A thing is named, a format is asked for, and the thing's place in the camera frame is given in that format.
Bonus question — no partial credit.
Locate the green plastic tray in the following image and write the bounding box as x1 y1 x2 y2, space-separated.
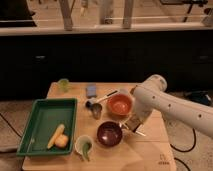
17 98 77 156

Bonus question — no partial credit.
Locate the green cup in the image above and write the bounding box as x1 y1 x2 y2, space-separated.
58 78 69 92

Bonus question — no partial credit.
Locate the purple bowl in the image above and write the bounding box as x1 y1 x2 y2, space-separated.
97 121 123 147

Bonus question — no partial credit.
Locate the black cable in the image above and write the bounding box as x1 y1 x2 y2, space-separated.
170 128 198 153

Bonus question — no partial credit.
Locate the metal measuring cup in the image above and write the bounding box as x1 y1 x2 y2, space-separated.
85 101 102 119

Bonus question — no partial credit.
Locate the orange fruit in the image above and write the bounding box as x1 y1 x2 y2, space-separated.
55 134 69 148

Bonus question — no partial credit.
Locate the white handled brush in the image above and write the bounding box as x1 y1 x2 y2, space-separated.
87 90 118 104

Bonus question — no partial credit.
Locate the orange bowl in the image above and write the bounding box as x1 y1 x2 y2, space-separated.
107 94 133 116

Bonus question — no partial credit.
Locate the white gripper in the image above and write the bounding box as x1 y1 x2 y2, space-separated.
130 109 152 125

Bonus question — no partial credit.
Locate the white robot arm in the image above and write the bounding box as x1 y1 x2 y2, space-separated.
130 74 213 139

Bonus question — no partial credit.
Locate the blue sponge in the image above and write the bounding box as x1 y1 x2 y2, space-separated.
86 84 97 98

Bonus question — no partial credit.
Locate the white mug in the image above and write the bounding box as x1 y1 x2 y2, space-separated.
75 135 93 157

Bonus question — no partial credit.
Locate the dark object on floor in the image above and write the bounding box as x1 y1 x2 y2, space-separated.
186 91 212 106

